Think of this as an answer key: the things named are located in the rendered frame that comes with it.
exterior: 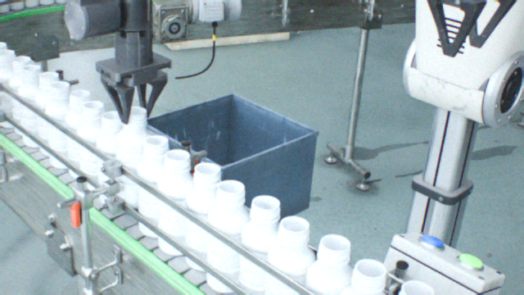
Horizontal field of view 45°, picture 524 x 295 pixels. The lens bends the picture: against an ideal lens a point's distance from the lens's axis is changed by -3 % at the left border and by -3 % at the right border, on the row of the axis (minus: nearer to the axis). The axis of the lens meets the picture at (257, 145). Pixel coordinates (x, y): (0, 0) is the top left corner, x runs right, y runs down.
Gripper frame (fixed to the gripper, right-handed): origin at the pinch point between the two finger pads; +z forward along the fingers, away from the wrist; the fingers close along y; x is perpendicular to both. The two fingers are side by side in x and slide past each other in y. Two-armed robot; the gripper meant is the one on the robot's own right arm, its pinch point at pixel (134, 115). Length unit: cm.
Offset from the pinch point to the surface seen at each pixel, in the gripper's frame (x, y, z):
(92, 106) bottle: -13.3, 0.0, 3.0
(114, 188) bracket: 1.6, 5.4, 10.7
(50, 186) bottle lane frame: -20.8, 5.8, 20.6
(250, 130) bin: -33, -59, 32
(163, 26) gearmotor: -111, -88, 27
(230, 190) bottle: 22.5, -0.4, 3.4
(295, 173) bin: -10, -53, 33
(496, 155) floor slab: -52, -284, 120
